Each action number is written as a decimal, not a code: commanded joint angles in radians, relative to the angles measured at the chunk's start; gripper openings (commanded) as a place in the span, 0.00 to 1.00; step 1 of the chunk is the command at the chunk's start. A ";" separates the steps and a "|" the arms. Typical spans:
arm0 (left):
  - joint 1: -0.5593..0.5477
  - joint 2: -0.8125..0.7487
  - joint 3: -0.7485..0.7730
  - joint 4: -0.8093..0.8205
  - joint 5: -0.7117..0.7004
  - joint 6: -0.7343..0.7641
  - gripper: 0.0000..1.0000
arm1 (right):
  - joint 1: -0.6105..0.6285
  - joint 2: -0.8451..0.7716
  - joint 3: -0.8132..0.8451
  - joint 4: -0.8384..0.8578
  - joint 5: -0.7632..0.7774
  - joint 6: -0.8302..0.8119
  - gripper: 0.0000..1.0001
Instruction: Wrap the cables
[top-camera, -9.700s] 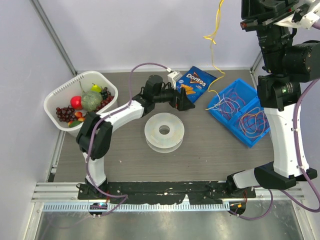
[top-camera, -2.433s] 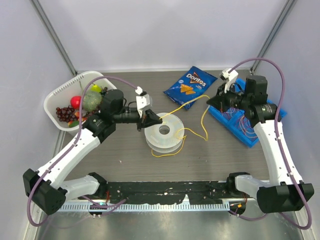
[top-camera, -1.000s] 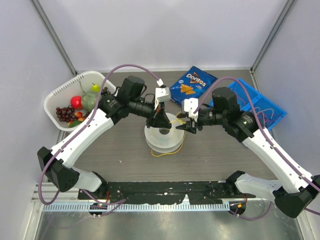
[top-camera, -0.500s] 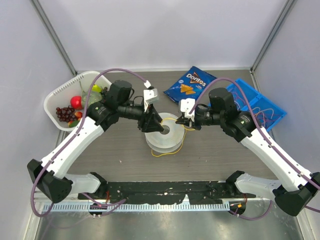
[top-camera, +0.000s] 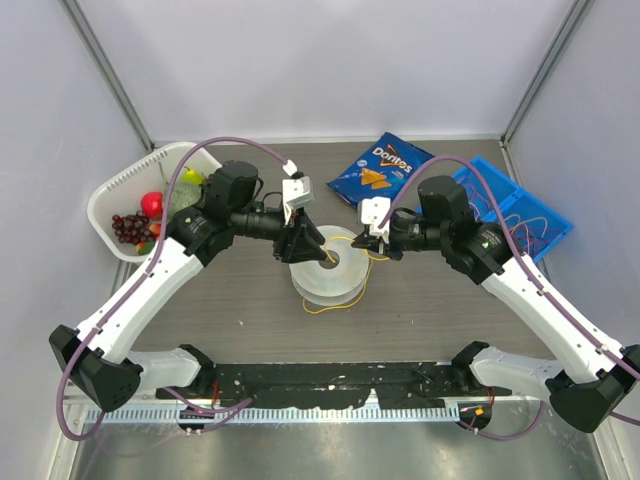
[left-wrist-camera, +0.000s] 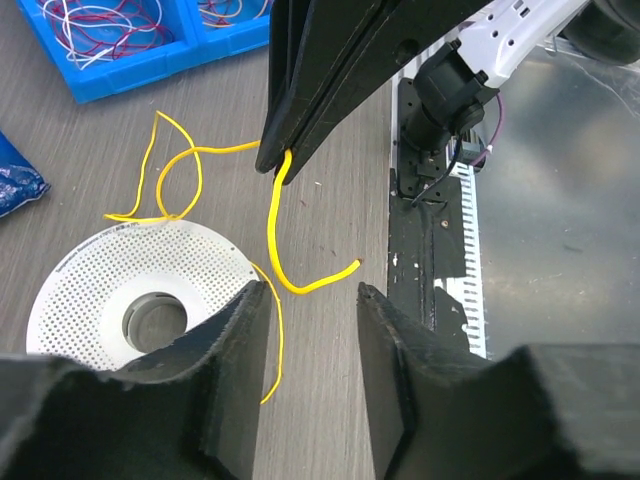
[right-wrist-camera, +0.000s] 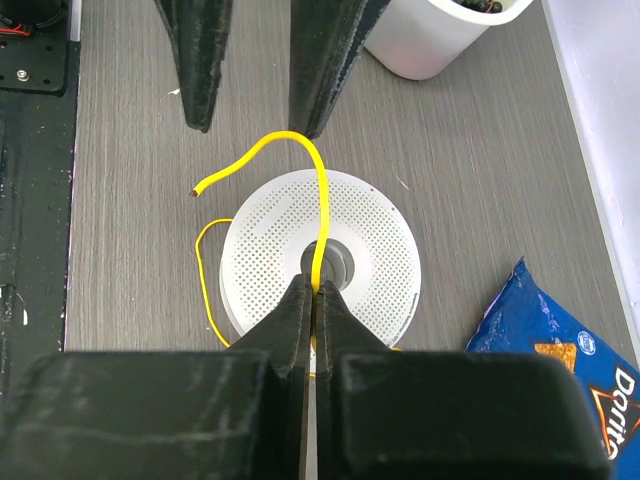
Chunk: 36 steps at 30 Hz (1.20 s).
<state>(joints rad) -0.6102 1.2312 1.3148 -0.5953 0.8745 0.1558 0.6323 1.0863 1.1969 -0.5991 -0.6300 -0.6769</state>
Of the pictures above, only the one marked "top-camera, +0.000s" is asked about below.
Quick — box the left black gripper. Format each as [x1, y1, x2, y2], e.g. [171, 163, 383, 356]
[231, 201, 327, 263]

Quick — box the yellow cable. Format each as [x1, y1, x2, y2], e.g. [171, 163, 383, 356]
[301, 234, 391, 315]

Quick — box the translucent white spool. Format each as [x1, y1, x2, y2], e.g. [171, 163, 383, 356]
[289, 225, 371, 307]

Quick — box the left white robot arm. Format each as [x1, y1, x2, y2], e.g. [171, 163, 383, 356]
[49, 161, 327, 412]

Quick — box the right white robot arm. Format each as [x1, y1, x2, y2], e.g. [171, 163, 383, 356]
[353, 176, 639, 433]

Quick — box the blue Doritos chip bag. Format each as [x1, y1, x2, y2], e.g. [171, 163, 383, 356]
[327, 132, 434, 207]

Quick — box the yellow green toy pear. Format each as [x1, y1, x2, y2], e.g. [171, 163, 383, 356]
[181, 167, 204, 186]

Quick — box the small peach toy fruit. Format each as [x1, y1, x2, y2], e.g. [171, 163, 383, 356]
[148, 223, 161, 238]

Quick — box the red toy apple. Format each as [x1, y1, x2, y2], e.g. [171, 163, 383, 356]
[140, 191, 164, 220]

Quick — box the purple toy grape bunch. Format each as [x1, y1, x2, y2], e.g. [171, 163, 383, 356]
[111, 210, 156, 245]

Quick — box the white plastic fruit basket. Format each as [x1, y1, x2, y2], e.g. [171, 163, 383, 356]
[87, 142, 221, 264]

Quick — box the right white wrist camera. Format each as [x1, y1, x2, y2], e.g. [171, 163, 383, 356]
[357, 196, 391, 234]

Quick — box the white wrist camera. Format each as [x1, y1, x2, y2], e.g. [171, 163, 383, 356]
[357, 196, 391, 234]
[282, 176, 315, 225]

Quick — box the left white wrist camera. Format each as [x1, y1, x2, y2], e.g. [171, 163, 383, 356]
[282, 176, 315, 225]

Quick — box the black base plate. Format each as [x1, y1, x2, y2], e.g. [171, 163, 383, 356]
[155, 361, 513, 407]

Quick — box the bundle of coloured wires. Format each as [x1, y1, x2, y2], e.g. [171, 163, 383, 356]
[464, 177, 559, 256]

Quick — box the blue plastic cable bin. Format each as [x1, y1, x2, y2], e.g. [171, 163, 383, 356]
[452, 157, 573, 264]

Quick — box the white slotted cable duct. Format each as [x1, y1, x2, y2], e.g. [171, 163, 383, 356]
[103, 402, 460, 425]

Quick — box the aluminium corner post right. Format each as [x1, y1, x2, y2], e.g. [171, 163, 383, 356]
[500, 0, 595, 147]

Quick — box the aluminium corner post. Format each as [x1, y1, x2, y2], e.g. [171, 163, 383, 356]
[59, 0, 155, 152]
[500, 0, 595, 147]

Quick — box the aluminium corner post left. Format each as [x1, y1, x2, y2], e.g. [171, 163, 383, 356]
[59, 0, 155, 152]

